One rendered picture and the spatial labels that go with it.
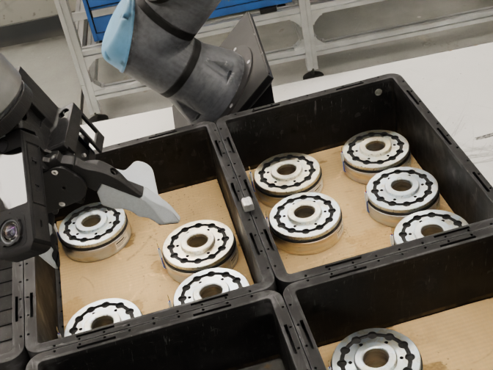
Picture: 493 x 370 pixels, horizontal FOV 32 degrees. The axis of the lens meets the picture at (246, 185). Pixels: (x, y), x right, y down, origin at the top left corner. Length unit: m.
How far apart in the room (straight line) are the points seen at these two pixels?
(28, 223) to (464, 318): 0.56
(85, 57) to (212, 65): 1.68
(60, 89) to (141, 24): 2.17
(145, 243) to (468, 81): 0.81
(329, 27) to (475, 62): 1.82
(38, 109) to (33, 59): 3.09
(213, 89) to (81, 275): 0.42
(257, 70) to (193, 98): 0.12
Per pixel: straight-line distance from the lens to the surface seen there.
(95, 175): 0.80
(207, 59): 1.48
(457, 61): 1.86
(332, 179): 1.31
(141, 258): 1.24
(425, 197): 1.22
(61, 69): 3.74
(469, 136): 1.62
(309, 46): 3.19
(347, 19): 3.66
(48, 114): 0.83
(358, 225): 1.22
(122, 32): 1.42
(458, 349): 1.05
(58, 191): 0.82
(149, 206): 0.82
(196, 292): 1.11
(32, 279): 1.11
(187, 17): 1.42
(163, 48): 1.43
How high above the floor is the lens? 1.61
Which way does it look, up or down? 36 degrees down
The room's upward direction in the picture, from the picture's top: 11 degrees counter-clockwise
